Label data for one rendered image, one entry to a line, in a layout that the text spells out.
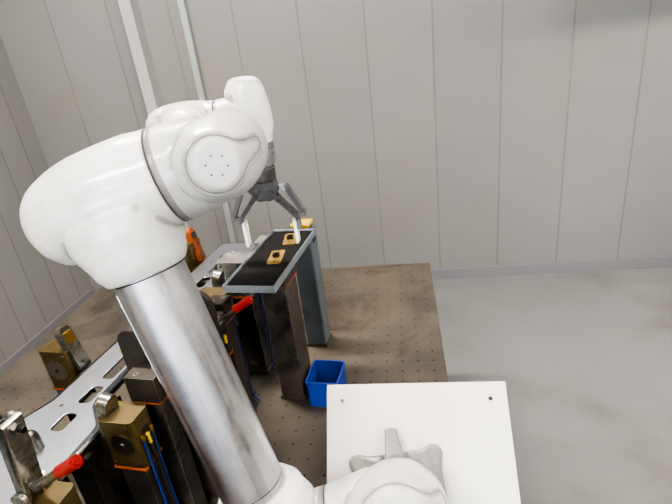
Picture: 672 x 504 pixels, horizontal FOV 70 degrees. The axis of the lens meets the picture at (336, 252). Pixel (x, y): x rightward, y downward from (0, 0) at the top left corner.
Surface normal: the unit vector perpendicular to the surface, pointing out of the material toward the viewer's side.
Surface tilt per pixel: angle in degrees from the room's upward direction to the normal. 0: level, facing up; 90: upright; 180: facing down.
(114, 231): 84
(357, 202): 90
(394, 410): 45
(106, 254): 85
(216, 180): 81
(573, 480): 0
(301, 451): 0
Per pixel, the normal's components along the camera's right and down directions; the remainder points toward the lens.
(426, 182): -0.11, 0.41
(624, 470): -0.11, -0.91
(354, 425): -0.16, -0.35
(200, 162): 0.33, 0.29
